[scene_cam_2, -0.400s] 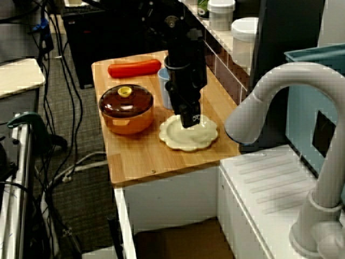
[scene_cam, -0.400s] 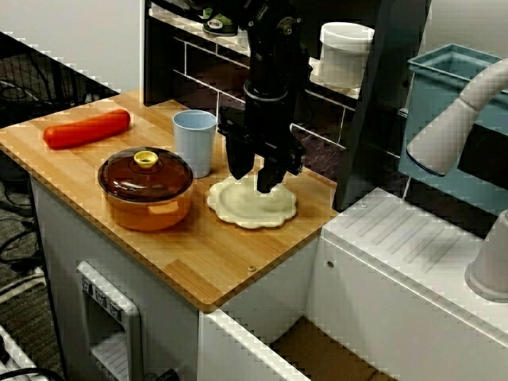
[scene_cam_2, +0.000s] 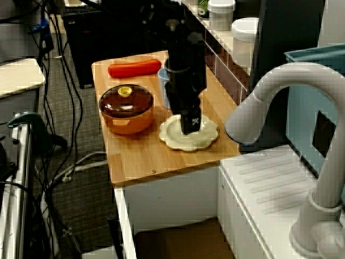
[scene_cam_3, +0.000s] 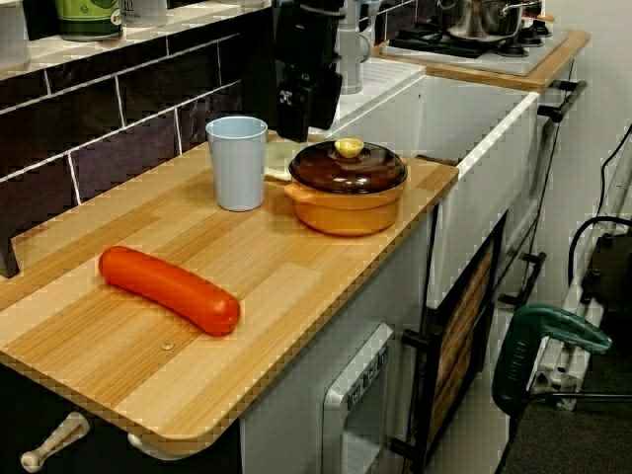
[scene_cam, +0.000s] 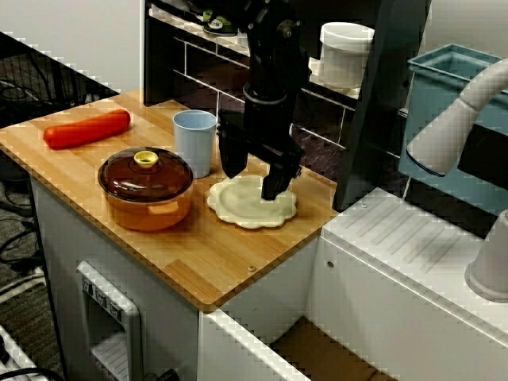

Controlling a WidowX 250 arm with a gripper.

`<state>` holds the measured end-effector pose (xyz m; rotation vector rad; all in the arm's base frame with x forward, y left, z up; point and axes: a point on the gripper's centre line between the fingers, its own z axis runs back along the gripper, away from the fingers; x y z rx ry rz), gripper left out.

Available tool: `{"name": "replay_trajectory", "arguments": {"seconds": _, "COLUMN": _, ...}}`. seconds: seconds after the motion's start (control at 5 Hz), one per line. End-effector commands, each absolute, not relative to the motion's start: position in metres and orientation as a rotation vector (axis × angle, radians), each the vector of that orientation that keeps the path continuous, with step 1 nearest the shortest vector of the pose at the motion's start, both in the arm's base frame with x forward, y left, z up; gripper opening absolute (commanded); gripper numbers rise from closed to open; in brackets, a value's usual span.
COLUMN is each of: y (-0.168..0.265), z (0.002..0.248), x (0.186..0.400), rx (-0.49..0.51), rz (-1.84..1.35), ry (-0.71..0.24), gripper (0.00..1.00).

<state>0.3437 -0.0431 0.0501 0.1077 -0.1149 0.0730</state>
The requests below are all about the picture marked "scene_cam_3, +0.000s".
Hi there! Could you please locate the orange toy pot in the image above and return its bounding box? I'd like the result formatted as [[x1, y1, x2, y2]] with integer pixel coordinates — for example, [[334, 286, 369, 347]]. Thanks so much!
[[283, 170, 409, 237]]

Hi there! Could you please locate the grey toy hob plate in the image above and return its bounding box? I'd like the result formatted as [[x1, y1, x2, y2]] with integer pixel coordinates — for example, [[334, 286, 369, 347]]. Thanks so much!
[[379, 19, 569, 78]]

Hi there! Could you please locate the thick black cable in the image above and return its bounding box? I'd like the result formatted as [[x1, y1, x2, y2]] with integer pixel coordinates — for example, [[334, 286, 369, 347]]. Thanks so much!
[[567, 215, 632, 292]]

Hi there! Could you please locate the wooden crate with black frame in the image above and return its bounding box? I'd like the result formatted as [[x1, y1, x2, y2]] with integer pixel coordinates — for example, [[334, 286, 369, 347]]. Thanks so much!
[[402, 211, 509, 474]]

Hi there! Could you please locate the white toy oven door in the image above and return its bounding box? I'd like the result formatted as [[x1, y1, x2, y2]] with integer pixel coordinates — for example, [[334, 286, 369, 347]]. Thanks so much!
[[323, 323, 396, 474]]

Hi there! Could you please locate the brown lid with yellow knob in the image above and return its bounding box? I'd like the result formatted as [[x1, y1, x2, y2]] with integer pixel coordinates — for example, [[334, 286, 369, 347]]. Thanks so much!
[[288, 138, 410, 195]]

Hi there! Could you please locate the green can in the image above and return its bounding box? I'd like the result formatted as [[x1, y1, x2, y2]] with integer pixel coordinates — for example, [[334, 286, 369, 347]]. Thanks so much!
[[53, 0, 123, 41]]

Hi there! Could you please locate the cream peg handle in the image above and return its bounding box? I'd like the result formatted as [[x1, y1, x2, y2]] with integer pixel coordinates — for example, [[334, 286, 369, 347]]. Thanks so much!
[[20, 412, 91, 474]]

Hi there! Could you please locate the thin black cable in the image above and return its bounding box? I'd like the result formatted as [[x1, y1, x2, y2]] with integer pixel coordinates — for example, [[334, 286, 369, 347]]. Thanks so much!
[[599, 125, 632, 218]]

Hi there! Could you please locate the red toy sausage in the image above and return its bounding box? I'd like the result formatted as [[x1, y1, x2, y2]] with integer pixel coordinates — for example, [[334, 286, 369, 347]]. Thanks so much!
[[98, 245, 242, 338]]

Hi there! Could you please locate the black upright panel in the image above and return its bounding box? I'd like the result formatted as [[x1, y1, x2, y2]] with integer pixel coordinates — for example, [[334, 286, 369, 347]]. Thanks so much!
[[241, 7, 280, 134]]

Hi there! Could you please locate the thin black rod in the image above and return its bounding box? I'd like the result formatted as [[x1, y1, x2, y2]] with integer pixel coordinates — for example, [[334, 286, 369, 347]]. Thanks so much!
[[522, 392, 632, 402]]

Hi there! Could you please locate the black drawer bar handle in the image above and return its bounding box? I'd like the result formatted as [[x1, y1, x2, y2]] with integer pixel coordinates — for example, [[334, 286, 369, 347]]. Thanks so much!
[[498, 252, 548, 306]]

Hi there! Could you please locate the cream flower-shaped plate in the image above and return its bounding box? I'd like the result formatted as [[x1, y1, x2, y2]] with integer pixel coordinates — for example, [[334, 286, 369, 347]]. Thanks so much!
[[265, 139, 310, 182]]

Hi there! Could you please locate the white curved handle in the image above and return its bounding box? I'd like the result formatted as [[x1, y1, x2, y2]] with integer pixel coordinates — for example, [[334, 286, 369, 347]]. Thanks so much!
[[126, 432, 208, 461]]

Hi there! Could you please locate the black oven bar handle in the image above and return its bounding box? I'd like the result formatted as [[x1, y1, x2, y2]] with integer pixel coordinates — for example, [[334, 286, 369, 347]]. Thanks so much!
[[536, 78, 589, 123]]

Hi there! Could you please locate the aluminium frame rail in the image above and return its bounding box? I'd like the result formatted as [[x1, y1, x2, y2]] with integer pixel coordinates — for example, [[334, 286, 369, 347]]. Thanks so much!
[[525, 162, 632, 412]]

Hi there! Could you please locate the black stand foot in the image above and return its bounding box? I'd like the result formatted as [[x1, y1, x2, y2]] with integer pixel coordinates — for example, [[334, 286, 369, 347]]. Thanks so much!
[[0, 197, 21, 278]]

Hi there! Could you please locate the black burner grate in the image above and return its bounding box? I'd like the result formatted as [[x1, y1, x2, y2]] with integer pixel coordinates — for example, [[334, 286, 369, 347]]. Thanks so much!
[[388, 22, 553, 59]]

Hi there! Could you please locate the steel cooking pot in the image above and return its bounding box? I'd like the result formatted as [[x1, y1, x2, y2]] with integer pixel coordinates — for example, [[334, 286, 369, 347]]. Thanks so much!
[[436, 0, 544, 41]]

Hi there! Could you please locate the grey toy faucet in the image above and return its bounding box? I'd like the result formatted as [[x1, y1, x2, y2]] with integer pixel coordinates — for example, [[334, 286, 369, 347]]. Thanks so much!
[[337, 0, 372, 95]]

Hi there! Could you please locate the white toy sink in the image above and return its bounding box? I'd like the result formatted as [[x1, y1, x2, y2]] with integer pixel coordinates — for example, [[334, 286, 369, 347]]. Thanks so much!
[[283, 56, 542, 310]]

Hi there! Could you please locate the white canister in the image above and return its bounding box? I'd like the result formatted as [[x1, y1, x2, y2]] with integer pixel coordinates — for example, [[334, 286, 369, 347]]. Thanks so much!
[[0, 0, 32, 65]]

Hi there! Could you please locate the black device box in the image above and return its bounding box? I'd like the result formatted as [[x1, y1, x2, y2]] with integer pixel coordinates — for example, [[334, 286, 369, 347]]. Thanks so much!
[[580, 231, 632, 322]]

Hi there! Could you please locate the white toy kitchen cabinet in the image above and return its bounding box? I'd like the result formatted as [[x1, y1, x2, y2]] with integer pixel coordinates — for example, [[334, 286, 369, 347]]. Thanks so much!
[[239, 201, 445, 474]]

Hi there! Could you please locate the light blue plastic cup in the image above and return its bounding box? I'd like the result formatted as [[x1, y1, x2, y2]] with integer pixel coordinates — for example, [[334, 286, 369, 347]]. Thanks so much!
[[205, 116, 269, 212]]

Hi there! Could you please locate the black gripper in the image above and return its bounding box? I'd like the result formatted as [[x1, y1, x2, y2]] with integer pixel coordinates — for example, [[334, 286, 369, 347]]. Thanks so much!
[[274, 29, 344, 144]]

